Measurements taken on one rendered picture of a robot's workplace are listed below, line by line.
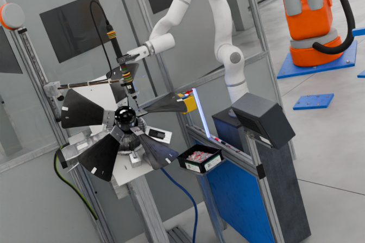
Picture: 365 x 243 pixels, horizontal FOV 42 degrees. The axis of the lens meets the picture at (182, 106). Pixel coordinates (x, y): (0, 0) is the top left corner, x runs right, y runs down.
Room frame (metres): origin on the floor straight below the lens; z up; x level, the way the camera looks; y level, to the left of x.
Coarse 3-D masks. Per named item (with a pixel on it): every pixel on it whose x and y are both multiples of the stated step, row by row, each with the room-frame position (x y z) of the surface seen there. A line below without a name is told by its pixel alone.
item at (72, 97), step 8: (72, 96) 2.55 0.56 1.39; (80, 96) 2.54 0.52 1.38; (64, 104) 2.54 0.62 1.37; (72, 104) 2.53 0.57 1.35; (80, 104) 2.53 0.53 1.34; (88, 104) 2.52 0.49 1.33; (96, 104) 2.52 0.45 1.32; (64, 112) 2.53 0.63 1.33; (72, 112) 2.52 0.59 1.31; (80, 112) 2.52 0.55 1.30; (88, 112) 2.51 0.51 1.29; (96, 112) 2.51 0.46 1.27; (64, 120) 2.52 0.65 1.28; (72, 120) 2.52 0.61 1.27; (80, 120) 2.52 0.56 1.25; (88, 120) 2.52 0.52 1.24; (96, 120) 2.51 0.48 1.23; (64, 128) 2.52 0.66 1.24
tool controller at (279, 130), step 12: (252, 96) 2.04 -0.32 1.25; (240, 108) 1.99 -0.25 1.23; (252, 108) 1.93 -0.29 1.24; (264, 108) 1.88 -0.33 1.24; (276, 108) 1.86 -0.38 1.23; (240, 120) 2.05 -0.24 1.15; (252, 120) 1.91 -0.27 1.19; (264, 120) 1.84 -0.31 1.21; (276, 120) 1.85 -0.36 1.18; (252, 132) 2.00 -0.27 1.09; (264, 132) 1.87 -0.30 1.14; (276, 132) 1.85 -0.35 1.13; (288, 132) 1.87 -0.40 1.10; (276, 144) 1.85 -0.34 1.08
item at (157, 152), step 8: (144, 136) 2.43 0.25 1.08; (144, 144) 2.36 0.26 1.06; (152, 144) 2.39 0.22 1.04; (160, 144) 2.43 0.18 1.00; (152, 152) 2.33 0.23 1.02; (160, 152) 2.36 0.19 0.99; (168, 152) 2.39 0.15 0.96; (176, 152) 2.41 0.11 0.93; (152, 160) 2.29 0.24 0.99; (160, 160) 2.31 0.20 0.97
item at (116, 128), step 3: (114, 126) 2.44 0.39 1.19; (117, 126) 2.46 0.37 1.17; (114, 129) 2.44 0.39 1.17; (117, 129) 2.45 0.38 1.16; (120, 129) 2.47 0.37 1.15; (111, 132) 2.42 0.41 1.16; (114, 132) 2.43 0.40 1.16; (117, 132) 2.45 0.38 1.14; (120, 132) 2.46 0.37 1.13; (123, 132) 2.48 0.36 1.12; (114, 135) 2.43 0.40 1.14; (120, 135) 2.46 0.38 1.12; (123, 135) 2.47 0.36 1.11; (117, 138) 2.44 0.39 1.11; (120, 138) 2.45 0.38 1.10; (120, 141) 2.45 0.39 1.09
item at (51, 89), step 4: (44, 84) 2.93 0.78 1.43; (48, 84) 2.92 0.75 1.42; (52, 84) 2.89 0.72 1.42; (56, 84) 2.88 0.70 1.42; (60, 84) 2.90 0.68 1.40; (44, 88) 2.90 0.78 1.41; (48, 88) 2.88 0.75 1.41; (52, 88) 2.86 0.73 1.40; (56, 88) 2.87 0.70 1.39; (48, 92) 2.89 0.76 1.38; (52, 92) 2.87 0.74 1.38; (56, 92) 2.86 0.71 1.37; (60, 92) 2.88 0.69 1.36; (48, 96) 2.90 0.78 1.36
